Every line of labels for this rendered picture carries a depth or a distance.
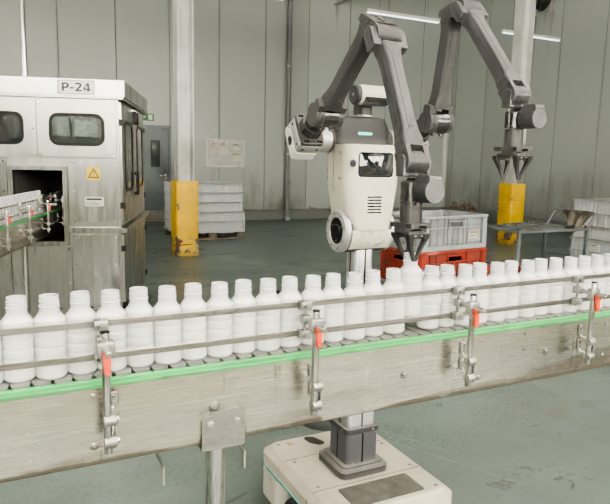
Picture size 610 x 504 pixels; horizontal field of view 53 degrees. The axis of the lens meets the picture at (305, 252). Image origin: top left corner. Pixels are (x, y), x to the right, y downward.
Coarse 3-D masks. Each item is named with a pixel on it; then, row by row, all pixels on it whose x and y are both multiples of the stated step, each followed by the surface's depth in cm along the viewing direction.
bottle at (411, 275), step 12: (408, 252) 159; (408, 264) 156; (408, 276) 156; (420, 276) 157; (408, 288) 156; (420, 288) 157; (408, 300) 156; (420, 300) 157; (408, 312) 156; (420, 312) 158
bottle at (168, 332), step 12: (168, 288) 127; (168, 300) 128; (156, 312) 127; (168, 312) 127; (180, 312) 129; (156, 324) 128; (168, 324) 127; (180, 324) 130; (156, 336) 128; (168, 336) 128; (180, 336) 130; (156, 360) 129; (168, 360) 128
